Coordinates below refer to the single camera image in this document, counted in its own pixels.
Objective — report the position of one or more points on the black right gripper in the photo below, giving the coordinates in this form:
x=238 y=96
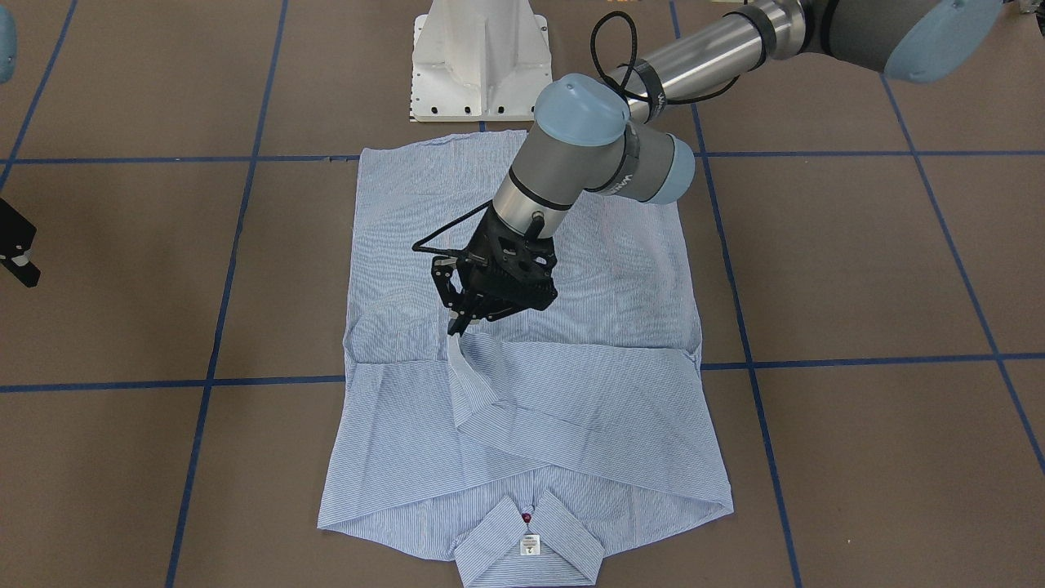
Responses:
x=15 y=237

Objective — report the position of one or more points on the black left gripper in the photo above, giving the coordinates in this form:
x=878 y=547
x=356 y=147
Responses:
x=483 y=249

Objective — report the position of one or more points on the light blue striped shirt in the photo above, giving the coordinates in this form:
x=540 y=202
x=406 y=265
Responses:
x=527 y=450

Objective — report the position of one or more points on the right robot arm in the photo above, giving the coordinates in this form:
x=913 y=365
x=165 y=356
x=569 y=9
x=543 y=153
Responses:
x=8 y=48

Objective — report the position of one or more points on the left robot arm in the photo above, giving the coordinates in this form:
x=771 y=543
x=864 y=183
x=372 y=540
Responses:
x=593 y=134

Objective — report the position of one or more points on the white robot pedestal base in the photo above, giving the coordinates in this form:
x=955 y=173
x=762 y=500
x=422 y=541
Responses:
x=478 y=61

